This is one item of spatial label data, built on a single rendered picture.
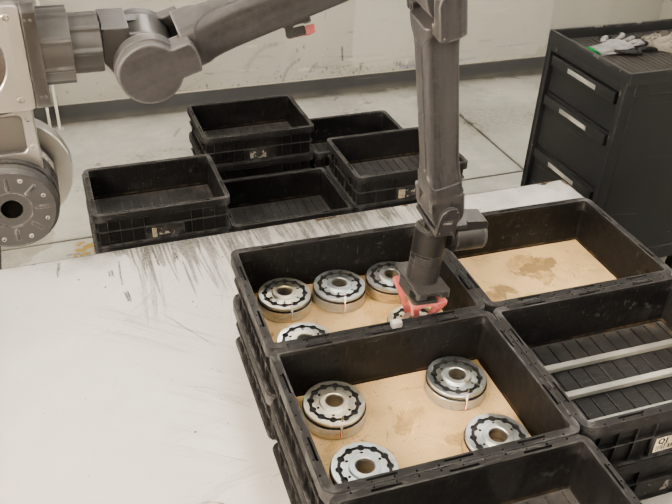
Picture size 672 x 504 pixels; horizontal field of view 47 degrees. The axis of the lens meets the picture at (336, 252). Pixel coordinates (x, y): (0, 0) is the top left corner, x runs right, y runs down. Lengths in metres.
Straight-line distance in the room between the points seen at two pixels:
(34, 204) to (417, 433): 0.70
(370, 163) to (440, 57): 1.69
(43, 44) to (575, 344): 1.05
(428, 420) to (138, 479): 0.50
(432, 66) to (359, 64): 3.50
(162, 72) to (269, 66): 3.48
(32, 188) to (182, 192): 1.36
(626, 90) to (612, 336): 1.26
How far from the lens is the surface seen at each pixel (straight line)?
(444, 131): 1.18
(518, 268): 1.69
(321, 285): 1.52
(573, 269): 1.73
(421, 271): 1.35
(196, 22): 0.96
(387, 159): 2.81
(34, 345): 1.71
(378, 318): 1.50
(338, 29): 4.49
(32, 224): 1.31
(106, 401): 1.55
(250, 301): 1.37
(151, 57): 0.95
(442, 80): 1.13
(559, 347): 1.51
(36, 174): 1.27
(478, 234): 1.36
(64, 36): 0.95
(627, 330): 1.60
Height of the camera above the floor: 1.77
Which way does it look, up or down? 34 degrees down
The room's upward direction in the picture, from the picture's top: 3 degrees clockwise
